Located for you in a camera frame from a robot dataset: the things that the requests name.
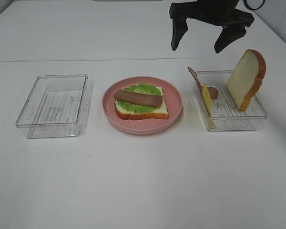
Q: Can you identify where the pink round plate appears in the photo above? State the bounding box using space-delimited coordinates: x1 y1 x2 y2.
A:
102 76 183 135

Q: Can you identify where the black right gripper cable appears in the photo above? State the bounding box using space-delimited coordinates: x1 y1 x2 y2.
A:
243 0 266 10

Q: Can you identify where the red bacon strip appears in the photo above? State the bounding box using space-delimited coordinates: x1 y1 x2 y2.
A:
187 66 218 99

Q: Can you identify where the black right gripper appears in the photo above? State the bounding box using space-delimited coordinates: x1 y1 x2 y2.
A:
169 0 254 53

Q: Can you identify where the upright bread slice right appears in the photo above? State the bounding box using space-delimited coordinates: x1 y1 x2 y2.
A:
226 49 266 111

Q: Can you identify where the brown bacon strip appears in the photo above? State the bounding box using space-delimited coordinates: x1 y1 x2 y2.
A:
113 90 163 107

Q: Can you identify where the white bread slice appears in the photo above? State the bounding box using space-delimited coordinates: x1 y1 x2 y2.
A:
114 90 169 120

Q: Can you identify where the clear plastic tray left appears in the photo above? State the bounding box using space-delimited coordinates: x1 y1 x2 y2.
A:
15 74 93 139

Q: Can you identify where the clear plastic tray right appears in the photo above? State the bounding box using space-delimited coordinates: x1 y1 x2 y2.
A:
195 70 267 131

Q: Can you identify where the yellow cheese slice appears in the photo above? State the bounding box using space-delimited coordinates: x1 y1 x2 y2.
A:
202 84 217 131

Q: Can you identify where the clear plastic tray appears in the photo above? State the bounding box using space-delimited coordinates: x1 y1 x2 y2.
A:
195 70 267 131
15 74 93 139

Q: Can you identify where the green lettuce leaf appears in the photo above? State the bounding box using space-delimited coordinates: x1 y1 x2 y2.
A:
115 83 163 114

